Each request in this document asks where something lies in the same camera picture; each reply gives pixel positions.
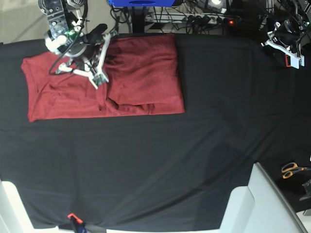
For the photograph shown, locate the yellow-handled scissors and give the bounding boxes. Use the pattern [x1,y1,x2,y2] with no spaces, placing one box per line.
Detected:
[281,162,311,179]

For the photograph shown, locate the blue clamp with orange tip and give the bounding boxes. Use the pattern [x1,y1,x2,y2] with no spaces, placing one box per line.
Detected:
[67,213,88,233]

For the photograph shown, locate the black crumpled object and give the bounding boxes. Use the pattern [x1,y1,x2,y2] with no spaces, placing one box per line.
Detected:
[299,180,311,201]

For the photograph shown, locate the black and orange clamp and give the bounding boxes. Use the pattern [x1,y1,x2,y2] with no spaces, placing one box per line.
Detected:
[285,54,292,67]

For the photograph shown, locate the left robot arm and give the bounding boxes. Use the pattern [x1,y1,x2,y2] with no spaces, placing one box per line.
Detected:
[261,0,311,69]

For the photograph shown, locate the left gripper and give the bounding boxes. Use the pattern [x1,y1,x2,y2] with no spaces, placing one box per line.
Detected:
[261,21,304,60]

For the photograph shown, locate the white table frame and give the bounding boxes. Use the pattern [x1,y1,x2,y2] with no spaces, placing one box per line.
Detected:
[219,163,307,233]
[0,181,59,233]

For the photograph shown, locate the white table frame left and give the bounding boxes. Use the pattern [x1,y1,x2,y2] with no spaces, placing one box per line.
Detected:
[0,181,59,233]

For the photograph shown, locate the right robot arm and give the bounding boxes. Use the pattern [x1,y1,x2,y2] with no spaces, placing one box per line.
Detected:
[38,0,118,84]

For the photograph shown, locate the white table frame right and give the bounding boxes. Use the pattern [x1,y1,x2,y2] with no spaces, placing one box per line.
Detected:
[219,163,307,233]

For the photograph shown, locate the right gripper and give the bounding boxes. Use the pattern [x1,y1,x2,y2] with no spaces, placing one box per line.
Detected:
[54,23,118,78]

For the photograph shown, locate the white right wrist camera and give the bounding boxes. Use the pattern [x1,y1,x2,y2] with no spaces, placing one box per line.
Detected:
[89,73,109,90]

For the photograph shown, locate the red long-sleeve T-shirt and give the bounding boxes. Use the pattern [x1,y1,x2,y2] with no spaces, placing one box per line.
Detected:
[21,33,185,122]

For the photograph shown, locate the white power strip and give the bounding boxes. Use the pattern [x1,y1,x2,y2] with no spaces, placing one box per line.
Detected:
[145,11,242,26]

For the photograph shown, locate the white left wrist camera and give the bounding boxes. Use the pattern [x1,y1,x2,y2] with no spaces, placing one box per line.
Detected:
[290,55,305,69]

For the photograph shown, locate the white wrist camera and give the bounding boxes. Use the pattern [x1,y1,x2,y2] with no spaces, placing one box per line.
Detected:
[89,73,109,90]
[290,55,305,69]

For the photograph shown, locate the blue box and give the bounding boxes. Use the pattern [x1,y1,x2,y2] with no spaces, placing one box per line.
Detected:
[108,0,175,7]

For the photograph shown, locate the black table cloth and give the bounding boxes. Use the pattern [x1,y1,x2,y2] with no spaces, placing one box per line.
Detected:
[0,34,311,232]

